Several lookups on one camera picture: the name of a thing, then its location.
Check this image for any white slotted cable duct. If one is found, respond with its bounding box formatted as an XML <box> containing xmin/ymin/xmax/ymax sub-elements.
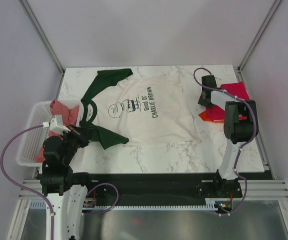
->
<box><xmin>30</xmin><ymin>198</ymin><xmax>216</xmax><ymax>210</ymax></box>

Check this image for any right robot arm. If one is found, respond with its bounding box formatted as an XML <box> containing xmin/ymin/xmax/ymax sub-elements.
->
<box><xmin>198</xmin><ymin>75</ymin><xmax>259</xmax><ymax>197</ymax></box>

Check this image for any white plastic basket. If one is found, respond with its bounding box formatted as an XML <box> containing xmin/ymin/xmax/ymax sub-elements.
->
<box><xmin>16</xmin><ymin>100</ymin><xmax>83</xmax><ymax>167</ymax></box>

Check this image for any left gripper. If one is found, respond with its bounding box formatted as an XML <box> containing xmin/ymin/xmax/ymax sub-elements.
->
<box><xmin>60</xmin><ymin>123</ymin><xmax>95</xmax><ymax>165</ymax></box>

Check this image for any folded magenta t-shirt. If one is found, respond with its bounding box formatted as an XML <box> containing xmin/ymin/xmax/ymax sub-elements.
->
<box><xmin>205</xmin><ymin>82</ymin><xmax>250</xmax><ymax>121</ymax></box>

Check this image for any right aluminium frame post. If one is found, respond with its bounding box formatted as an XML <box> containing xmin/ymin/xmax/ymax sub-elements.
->
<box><xmin>236</xmin><ymin>0</ymin><xmax>284</xmax><ymax>74</ymax></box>

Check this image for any white green-sleeved Charlie Brown t-shirt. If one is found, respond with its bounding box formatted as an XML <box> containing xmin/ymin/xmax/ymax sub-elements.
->
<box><xmin>80</xmin><ymin>68</ymin><xmax>200</xmax><ymax>149</ymax></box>

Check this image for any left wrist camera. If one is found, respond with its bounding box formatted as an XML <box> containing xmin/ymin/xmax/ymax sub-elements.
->
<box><xmin>42</xmin><ymin>115</ymin><xmax>70</xmax><ymax>135</ymax></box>

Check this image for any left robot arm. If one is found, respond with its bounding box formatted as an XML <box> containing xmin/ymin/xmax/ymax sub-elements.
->
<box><xmin>37</xmin><ymin>125</ymin><xmax>94</xmax><ymax>240</ymax></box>

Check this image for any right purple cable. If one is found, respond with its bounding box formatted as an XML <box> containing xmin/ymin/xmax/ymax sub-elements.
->
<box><xmin>193</xmin><ymin>66</ymin><xmax>257</xmax><ymax>218</ymax></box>

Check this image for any left aluminium frame post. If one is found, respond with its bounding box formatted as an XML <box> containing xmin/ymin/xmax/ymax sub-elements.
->
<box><xmin>18</xmin><ymin>0</ymin><xmax>65</xmax><ymax>76</ymax></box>

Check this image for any purple cable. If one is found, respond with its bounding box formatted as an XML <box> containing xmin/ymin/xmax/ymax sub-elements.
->
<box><xmin>193</xmin><ymin>66</ymin><xmax>257</xmax><ymax>218</ymax></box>
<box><xmin>0</xmin><ymin>122</ymin><xmax>57</xmax><ymax>240</ymax></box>

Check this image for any folded orange t-shirt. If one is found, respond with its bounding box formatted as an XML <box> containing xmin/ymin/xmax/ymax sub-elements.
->
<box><xmin>198</xmin><ymin>111</ymin><xmax>224</xmax><ymax>123</ymax></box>

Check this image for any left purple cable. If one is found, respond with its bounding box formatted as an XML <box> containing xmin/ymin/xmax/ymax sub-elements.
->
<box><xmin>0</xmin><ymin>122</ymin><xmax>57</xmax><ymax>240</ymax></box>

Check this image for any salmon pink t-shirt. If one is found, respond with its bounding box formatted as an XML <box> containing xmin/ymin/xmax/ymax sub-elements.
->
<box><xmin>35</xmin><ymin>99</ymin><xmax>81</xmax><ymax>163</ymax></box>

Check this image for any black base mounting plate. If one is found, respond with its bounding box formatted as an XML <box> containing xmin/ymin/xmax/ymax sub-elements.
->
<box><xmin>87</xmin><ymin>173</ymin><xmax>243</xmax><ymax>205</ymax></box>

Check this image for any aluminium frame post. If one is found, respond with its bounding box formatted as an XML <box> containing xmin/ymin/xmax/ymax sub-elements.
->
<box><xmin>18</xmin><ymin>0</ymin><xmax>65</xmax><ymax>76</ymax></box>
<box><xmin>236</xmin><ymin>0</ymin><xmax>284</xmax><ymax>74</ymax></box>

